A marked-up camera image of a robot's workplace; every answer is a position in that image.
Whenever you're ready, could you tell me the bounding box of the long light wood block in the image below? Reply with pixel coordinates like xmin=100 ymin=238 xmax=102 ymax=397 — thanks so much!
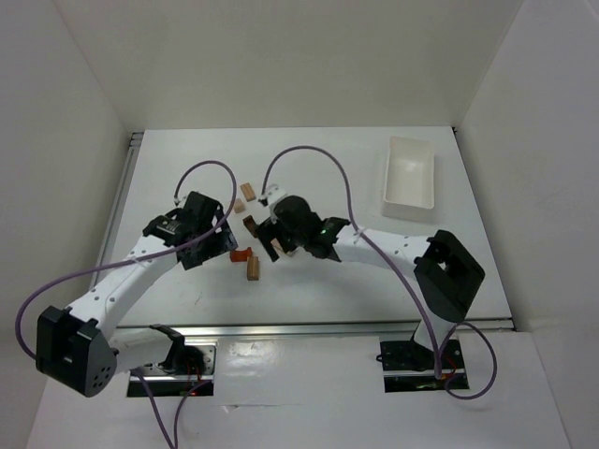
xmin=270 ymin=238 xmax=299 ymax=258

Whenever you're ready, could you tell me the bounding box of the orange arch block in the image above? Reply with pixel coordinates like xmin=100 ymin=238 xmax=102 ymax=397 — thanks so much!
xmin=229 ymin=247 xmax=253 ymax=263

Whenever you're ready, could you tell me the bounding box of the dark brown notched block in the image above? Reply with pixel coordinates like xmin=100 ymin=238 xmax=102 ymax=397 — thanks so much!
xmin=242 ymin=215 xmax=257 ymax=239

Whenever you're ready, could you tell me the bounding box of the striped light wood block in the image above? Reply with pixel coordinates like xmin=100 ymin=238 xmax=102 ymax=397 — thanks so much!
xmin=246 ymin=255 xmax=260 ymax=282

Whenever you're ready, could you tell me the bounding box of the white plastic bin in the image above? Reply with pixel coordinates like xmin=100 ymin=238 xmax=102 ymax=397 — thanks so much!
xmin=381 ymin=137 xmax=435 ymax=222

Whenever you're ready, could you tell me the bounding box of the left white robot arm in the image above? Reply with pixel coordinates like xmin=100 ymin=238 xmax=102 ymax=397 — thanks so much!
xmin=35 ymin=192 xmax=237 ymax=398

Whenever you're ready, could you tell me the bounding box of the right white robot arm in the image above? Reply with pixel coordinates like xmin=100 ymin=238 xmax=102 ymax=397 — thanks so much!
xmin=256 ymin=192 xmax=486 ymax=378

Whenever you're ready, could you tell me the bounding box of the small light cube block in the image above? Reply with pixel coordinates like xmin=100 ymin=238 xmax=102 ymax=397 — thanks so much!
xmin=233 ymin=198 xmax=245 ymax=213

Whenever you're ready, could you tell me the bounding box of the light wood block far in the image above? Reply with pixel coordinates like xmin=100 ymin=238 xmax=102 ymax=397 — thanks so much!
xmin=240 ymin=182 xmax=256 ymax=202

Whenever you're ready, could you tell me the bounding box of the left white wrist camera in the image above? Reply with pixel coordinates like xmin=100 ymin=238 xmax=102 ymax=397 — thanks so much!
xmin=174 ymin=194 xmax=188 ymax=206

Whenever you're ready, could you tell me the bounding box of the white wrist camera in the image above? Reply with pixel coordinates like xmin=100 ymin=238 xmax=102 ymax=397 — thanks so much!
xmin=257 ymin=183 xmax=287 ymax=208
xmin=174 ymin=194 xmax=188 ymax=206

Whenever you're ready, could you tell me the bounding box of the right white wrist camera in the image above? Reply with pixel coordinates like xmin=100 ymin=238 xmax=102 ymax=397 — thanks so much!
xmin=257 ymin=183 xmax=287 ymax=208

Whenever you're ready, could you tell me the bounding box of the aluminium left rail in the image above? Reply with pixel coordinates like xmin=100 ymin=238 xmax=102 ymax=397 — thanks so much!
xmin=95 ymin=131 xmax=145 ymax=266

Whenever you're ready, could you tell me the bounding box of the aluminium rail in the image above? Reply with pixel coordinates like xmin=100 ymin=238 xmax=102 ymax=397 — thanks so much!
xmin=105 ymin=318 xmax=516 ymax=339
xmin=95 ymin=131 xmax=145 ymax=266

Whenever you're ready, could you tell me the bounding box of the aluminium front rail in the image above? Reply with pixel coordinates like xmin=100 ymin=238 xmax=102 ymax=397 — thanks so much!
xmin=105 ymin=318 xmax=516 ymax=339

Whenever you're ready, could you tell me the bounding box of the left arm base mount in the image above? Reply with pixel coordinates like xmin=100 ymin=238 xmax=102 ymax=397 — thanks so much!
xmin=140 ymin=339 xmax=217 ymax=398

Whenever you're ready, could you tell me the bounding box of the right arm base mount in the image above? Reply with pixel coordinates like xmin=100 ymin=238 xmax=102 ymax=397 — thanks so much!
xmin=376 ymin=340 xmax=469 ymax=393

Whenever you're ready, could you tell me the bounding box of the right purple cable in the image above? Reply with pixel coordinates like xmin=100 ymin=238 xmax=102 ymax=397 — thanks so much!
xmin=263 ymin=145 xmax=497 ymax=401

